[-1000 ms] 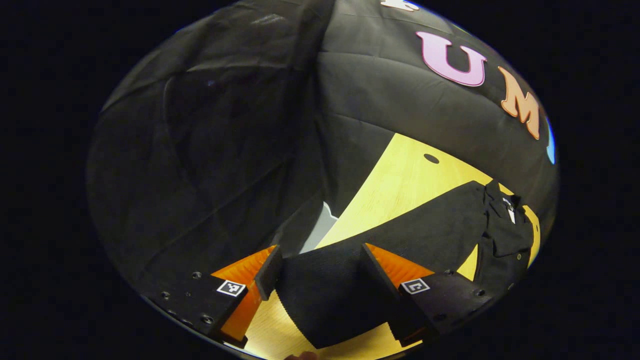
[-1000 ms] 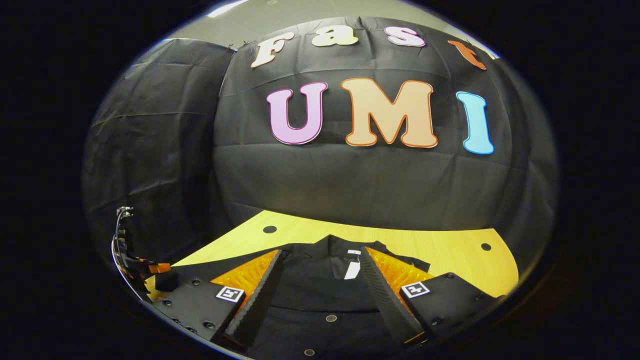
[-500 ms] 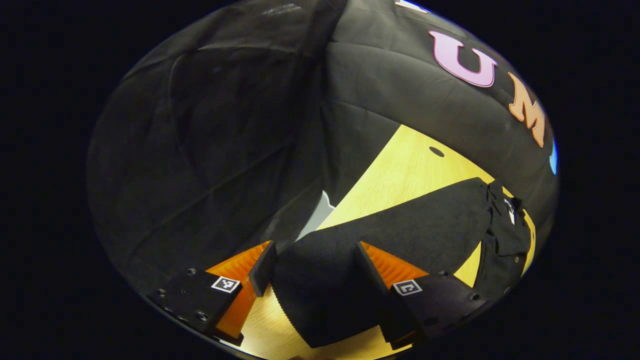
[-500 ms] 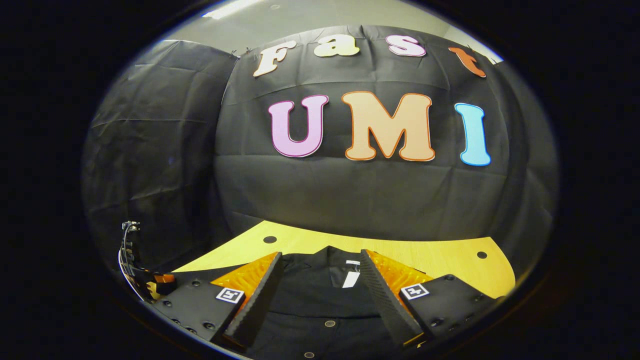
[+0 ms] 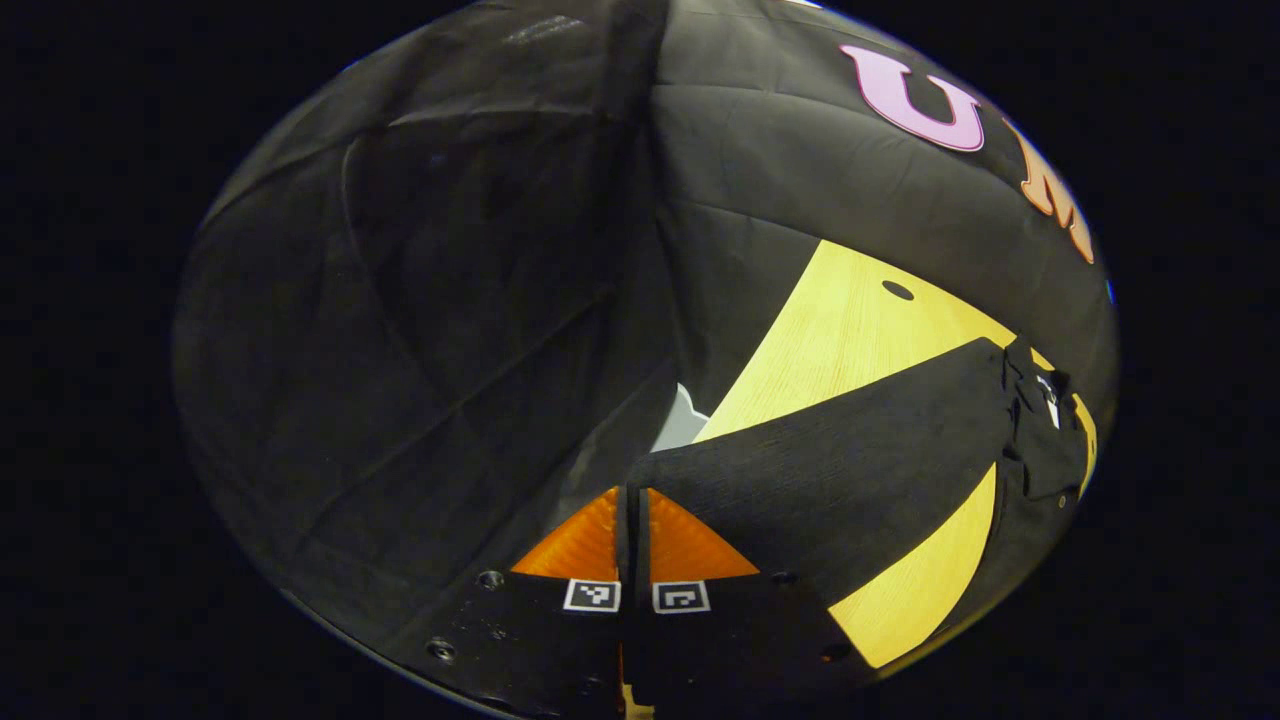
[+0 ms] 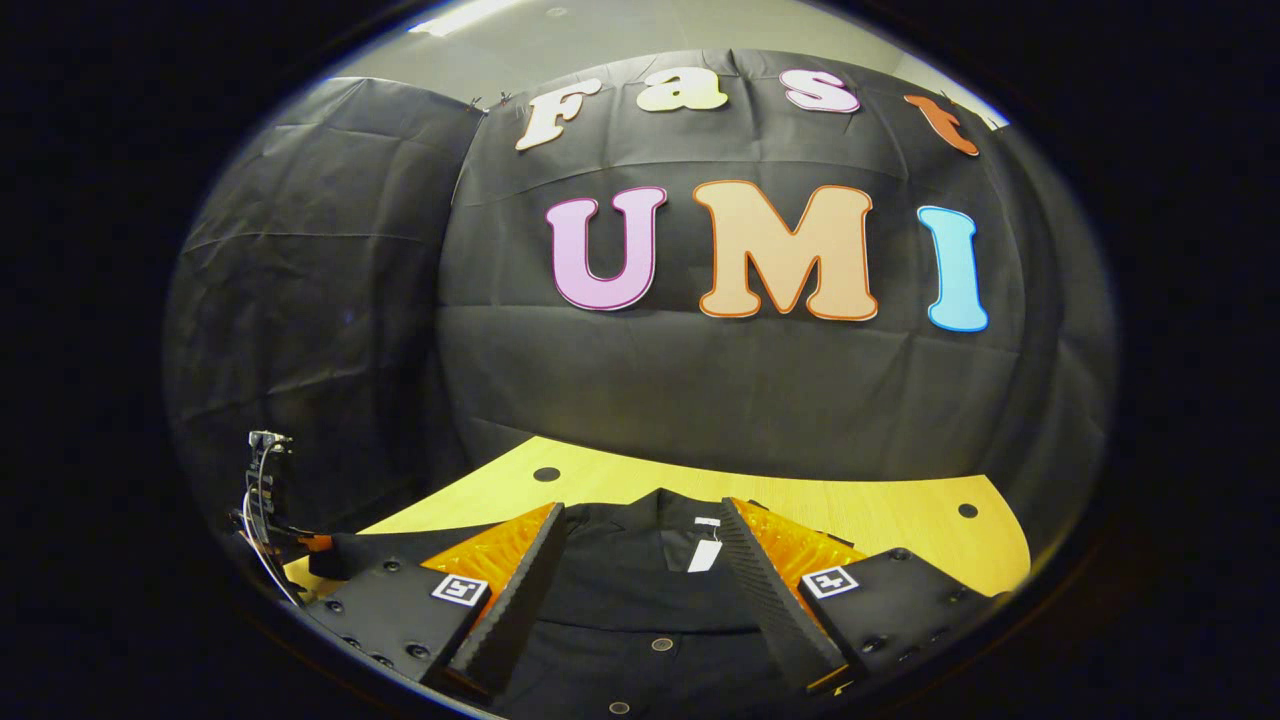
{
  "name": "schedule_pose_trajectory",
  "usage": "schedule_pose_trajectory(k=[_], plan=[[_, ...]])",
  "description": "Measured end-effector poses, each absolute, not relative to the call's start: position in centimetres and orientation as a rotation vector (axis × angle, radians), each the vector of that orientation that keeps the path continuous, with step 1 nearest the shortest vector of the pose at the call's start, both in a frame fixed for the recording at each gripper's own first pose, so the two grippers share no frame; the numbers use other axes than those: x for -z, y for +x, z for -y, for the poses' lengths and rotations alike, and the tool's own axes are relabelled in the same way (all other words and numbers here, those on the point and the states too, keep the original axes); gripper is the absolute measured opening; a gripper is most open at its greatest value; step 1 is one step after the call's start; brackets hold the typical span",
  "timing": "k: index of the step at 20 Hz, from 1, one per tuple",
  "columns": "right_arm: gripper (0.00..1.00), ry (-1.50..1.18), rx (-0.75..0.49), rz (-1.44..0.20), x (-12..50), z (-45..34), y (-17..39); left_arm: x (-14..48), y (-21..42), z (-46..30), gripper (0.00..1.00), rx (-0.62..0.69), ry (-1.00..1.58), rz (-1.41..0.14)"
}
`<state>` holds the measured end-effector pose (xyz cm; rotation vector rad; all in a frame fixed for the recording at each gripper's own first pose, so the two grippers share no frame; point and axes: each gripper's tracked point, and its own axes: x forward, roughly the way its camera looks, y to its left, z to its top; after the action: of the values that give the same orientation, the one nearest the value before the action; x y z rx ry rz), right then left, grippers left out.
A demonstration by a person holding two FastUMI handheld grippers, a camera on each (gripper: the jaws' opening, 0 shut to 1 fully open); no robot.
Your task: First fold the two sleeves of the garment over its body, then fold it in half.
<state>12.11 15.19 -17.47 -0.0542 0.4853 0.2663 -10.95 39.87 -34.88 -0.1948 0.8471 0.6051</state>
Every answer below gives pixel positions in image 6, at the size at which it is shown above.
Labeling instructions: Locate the black backdrop cloth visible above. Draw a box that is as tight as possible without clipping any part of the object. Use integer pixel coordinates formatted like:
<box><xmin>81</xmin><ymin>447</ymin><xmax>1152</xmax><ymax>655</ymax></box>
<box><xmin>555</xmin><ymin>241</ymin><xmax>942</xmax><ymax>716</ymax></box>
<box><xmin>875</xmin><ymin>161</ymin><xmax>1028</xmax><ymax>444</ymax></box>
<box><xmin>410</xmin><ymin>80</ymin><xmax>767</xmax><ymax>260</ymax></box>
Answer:
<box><xmin>165</xmin><ymin>48</ymin><xmax>1116</xmax><ymax>561</ymax></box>

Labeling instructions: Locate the ceiling light panel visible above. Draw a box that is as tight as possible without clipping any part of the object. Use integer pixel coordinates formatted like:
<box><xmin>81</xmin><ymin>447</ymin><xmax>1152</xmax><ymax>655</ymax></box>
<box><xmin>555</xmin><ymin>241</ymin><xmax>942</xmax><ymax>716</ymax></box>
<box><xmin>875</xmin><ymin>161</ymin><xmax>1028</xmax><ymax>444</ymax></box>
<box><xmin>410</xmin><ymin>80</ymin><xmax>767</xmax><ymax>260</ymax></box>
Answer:
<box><xmin>408</xmin><ymin>0</ymin><xmax>523</xmax><ymax>37</ymax></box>

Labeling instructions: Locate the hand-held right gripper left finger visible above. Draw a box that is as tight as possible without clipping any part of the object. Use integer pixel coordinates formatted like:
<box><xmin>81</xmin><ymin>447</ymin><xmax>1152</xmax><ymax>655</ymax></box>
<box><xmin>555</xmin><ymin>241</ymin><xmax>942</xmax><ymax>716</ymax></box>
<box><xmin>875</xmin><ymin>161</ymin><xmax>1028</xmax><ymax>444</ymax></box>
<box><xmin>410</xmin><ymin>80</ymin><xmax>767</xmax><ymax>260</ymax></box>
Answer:
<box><xmin>305</xmin><ymin>502</ymin><xmax>567</xmax><ymax>701</ymax></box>

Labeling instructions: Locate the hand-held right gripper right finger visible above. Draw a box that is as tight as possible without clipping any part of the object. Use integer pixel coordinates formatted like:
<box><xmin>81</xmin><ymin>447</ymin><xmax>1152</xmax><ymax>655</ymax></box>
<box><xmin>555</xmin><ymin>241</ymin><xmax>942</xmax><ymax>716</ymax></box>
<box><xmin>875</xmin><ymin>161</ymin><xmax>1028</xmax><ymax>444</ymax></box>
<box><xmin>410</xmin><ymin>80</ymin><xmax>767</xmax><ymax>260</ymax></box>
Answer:
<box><xmin>720</xmin><ymin>497</ymin><xmax>1006</xmax><ymax>696</ymax></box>

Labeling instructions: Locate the black button shirt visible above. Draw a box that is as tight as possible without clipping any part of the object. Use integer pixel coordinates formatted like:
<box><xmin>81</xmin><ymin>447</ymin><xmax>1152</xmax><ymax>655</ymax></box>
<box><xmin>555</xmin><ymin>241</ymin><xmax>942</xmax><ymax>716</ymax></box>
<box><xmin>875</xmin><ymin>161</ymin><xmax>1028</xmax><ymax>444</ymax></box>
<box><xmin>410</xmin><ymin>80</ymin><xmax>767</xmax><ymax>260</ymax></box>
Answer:
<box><xmin>310</xmin><ymin>488</ymin><xmax>851</xmax><ymax>720</ymax></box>

